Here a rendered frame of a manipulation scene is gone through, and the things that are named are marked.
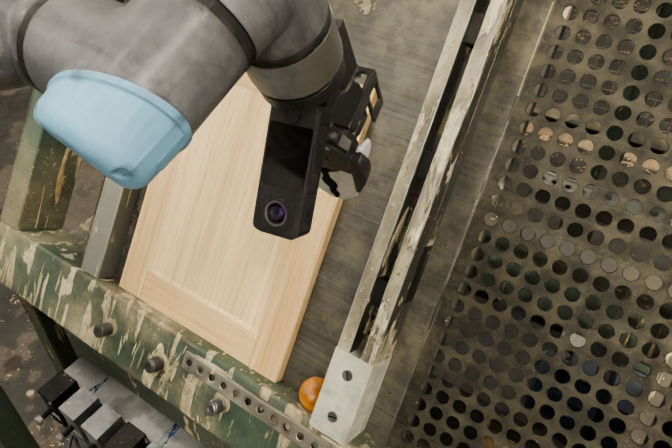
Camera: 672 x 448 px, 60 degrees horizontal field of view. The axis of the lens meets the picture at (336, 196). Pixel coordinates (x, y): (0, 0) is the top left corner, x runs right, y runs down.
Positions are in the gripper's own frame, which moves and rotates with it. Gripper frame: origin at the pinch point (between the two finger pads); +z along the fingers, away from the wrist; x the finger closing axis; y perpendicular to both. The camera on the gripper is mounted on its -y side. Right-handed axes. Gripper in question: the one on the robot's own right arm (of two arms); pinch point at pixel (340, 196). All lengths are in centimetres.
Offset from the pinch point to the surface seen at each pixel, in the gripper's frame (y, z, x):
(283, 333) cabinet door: -12.6, 33.8, 12.6
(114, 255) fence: -11, 38, 52
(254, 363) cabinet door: -18.4, 37.2, 16.4
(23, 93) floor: 72, 184, 283
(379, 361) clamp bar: -11.7, 27.9, -4.4
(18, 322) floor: -37, 128, 146
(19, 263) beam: -19, 41, 73
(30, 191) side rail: -5, 35, 75
